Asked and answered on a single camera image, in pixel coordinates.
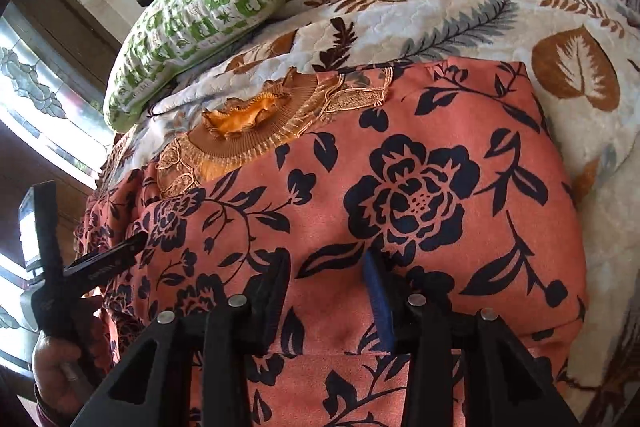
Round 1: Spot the leaf pattern quilted blanket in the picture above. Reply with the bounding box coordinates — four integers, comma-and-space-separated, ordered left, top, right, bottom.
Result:
96, 0, 640, 423

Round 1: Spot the orange black floral garment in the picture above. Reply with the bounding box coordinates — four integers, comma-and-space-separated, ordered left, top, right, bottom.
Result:
77, 58, 586, 426

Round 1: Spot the person's left hand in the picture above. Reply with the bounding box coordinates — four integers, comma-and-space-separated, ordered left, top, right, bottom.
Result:
32, 296, 111, 426

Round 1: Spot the leaded glass window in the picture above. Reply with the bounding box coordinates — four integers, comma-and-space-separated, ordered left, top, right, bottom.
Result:
1, 3, 114, 373

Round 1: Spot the green white patterned pillow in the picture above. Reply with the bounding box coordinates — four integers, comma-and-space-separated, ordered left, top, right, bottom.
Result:
103, 0, 284, 133

